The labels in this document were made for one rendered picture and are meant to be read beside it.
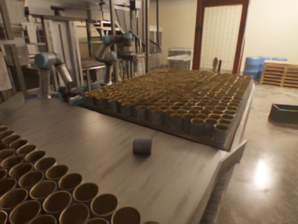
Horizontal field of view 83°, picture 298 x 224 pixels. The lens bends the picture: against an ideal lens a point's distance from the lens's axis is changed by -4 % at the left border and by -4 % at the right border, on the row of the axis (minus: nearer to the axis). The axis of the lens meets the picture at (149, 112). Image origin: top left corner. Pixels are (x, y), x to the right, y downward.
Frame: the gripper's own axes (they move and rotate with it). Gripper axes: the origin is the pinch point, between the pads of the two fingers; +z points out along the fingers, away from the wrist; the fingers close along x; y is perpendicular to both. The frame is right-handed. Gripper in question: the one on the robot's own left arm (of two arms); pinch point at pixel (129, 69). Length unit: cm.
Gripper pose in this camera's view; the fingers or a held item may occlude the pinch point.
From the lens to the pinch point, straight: 166.0
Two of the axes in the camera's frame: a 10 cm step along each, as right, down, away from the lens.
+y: 5.5, -3.5, 7.6
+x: -8.4, -2.1, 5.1
